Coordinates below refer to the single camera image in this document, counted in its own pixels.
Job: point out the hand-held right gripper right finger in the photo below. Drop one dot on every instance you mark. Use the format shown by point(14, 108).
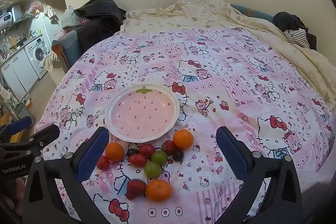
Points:
point(232, 153)

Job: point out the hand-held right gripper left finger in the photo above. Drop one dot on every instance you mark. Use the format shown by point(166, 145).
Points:
point(93, 153)

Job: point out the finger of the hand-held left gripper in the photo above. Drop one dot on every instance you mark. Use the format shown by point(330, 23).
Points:
point(47, 134)
point(18, 123)

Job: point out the red cherry tomato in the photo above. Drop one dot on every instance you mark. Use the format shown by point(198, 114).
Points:
point(147, 150)
point(138, 160)
point(103, 162)

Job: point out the orange mandarin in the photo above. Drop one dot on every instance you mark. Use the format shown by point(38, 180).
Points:
point(183, 139)
point(158, 190)
point(114, 152)

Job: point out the dark purple plum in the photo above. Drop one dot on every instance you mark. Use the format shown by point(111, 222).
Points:
point(131, 152)
point(178, 155)

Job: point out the red strawberry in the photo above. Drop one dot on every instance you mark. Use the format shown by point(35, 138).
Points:
point(168, 147)
point(135, 188)

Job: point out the white plastic plate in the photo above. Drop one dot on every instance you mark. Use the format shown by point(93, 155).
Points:
point(143, 115)

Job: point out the person's left hand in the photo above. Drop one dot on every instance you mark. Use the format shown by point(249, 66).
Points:
point(17, 195)

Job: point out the yellow wooden stool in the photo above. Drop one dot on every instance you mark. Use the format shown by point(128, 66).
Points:
point(18, 137)

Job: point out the white kitchen cabinets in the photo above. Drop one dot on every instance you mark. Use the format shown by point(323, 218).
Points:
point(13, 72)

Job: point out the white washing machine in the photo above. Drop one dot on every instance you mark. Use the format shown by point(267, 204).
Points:
point(36, 55)

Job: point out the pink cartoon printed blanket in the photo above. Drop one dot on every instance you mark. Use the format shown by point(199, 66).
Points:
point(210, 82)

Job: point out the grey range hood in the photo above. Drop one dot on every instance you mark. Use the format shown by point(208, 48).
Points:
point(22, 19)

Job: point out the grey water heater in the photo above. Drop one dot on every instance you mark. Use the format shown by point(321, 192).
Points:
point(10, 13)

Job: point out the hanging beige cloth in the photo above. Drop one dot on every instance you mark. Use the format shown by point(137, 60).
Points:
point(49, 11)

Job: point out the white plastic bag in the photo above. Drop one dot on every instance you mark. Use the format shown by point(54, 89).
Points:
point(68, 17)

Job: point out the pink plastic bag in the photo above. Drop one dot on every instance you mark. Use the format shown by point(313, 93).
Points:
point(36, 6)

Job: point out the black jacket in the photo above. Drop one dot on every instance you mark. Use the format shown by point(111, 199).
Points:
point(97, 14)

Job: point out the striped garment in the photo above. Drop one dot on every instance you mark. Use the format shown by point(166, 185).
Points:
point(296, 36)

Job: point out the cream duvet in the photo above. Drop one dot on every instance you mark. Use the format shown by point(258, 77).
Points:
point(210, 11)

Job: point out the teal bed edge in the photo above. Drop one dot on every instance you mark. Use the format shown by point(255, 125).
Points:
point(244, 10)

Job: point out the striped folded clothes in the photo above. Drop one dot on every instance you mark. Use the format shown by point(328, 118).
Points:
point(290, 20)

